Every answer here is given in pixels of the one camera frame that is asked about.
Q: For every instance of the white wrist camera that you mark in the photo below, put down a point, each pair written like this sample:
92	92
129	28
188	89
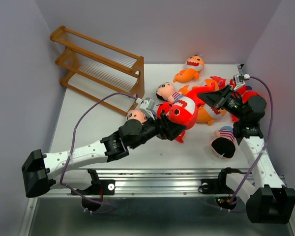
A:
239	80
147	107

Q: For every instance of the near orange shark plush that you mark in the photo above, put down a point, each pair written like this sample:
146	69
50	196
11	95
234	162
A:
209	115

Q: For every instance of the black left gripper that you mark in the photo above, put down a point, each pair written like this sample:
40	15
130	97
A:
165	129

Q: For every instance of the aluminium mounting rail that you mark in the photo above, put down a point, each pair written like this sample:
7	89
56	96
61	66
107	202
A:
161	183

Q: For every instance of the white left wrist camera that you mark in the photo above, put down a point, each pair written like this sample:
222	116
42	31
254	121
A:
147	107

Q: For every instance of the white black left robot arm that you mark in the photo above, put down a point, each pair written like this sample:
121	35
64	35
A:
40	170

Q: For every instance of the boy doll near shelf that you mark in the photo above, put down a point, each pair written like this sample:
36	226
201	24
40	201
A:
136	114

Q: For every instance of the orange shark plush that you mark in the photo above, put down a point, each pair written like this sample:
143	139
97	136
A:
209	115
208	85
193	67

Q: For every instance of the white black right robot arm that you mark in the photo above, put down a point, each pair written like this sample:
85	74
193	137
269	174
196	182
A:
266	197

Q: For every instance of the brown wooden toy shelf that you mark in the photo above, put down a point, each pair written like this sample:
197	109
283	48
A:
95	69

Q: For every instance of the boy doll centre table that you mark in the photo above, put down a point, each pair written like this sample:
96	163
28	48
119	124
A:
167	92

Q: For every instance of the far orange shark plush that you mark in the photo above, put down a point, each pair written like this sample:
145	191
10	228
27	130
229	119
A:
193	67

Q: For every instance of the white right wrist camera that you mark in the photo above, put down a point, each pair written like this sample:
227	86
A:
239	80

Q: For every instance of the middle orange shark plush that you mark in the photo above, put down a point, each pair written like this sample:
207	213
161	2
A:
208	85

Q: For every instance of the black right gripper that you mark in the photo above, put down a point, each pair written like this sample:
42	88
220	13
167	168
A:
214	99

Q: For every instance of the boy doll black hair front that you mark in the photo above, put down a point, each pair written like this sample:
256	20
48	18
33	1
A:
224	142

